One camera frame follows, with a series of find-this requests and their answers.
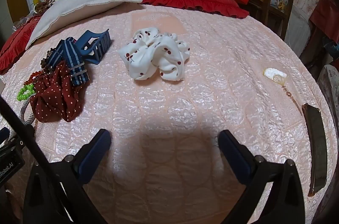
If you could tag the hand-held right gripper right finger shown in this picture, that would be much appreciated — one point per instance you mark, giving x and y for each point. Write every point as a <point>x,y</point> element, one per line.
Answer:
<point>234,157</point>

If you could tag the dark red polka dot scrunchie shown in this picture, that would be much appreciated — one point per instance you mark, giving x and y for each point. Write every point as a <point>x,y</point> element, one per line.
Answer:
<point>53,97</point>

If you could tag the dark smartphone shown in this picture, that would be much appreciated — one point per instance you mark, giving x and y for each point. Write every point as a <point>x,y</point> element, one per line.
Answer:
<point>316,147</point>

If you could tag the grey braided band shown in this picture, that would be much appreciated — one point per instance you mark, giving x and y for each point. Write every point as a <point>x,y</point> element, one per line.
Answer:
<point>30,118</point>

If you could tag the white cherry print scrunchie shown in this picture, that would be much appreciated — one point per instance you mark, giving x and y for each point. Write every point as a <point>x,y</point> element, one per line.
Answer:
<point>148,60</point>

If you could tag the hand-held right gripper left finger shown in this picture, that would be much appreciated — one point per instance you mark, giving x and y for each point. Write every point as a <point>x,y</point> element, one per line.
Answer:
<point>96,152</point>

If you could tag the pink quilted bedspread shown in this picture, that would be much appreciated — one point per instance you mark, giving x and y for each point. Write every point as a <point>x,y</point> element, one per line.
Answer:
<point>212,97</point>

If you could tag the white pillow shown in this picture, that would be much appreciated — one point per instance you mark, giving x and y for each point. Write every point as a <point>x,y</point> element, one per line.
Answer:
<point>79,1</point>

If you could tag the yellow capped bottle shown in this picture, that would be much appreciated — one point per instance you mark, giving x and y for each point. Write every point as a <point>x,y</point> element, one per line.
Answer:
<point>36,1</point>

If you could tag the dark beaded ornament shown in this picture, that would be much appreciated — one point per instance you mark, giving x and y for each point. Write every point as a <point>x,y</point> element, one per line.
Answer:
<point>48,60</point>

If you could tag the blue hair claw clip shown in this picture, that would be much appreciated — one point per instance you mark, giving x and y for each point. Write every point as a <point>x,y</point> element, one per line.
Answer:
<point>102,46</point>

